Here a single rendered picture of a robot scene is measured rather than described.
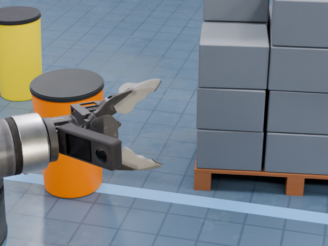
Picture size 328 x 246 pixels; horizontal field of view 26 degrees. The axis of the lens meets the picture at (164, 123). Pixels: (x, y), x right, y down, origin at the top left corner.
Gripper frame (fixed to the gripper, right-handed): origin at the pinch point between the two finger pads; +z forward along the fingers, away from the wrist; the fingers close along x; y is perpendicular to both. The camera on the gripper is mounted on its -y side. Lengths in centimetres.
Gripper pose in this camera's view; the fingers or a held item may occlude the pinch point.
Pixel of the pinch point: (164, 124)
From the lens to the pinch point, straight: 118.1
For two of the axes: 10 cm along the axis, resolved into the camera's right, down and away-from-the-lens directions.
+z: 9.0, -1.6, 4.1
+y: -4.3, -3.0, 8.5
